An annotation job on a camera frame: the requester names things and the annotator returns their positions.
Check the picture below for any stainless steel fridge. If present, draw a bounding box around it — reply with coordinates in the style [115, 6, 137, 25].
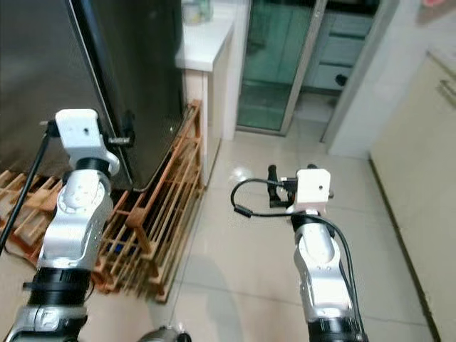
[0, 0, 186, 192]

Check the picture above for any wooden slatted rack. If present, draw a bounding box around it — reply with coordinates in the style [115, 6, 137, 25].
[0, 98, 206, 304]

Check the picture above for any white counter unit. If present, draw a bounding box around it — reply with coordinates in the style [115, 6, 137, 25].
[180, 0, 250, 140]

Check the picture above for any aluminium framed glass door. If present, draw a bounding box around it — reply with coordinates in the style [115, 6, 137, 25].
[235, 0, 400, 154]

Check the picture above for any grey blue drawer unit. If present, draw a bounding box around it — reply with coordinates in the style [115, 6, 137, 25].
[301, 11, 378, 92]

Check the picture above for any glass jar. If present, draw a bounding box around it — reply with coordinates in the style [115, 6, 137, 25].
[183, 0, 213, 26]

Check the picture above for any grey robot leg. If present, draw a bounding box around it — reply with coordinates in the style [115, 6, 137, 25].
[138, 326, 192, 342]

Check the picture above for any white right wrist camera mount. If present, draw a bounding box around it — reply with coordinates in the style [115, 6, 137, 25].
[292, 168, 333, 213]

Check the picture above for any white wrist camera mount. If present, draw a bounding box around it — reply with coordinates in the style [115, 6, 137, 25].
[56, 108, 120, 175]
[292, 168, 333, 213]

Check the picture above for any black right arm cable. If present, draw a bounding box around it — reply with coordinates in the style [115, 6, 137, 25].
[230, 178, 366, 337]

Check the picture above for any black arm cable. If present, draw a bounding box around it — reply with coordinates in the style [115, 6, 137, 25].
[0, 121, 59, 252]
[230, 178, 366, 337]

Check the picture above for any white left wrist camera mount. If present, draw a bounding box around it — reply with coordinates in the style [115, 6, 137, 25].
[56, 108, 120, 175]

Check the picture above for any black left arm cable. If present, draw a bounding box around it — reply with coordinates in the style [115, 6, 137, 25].
[0, 121, 59, 252]

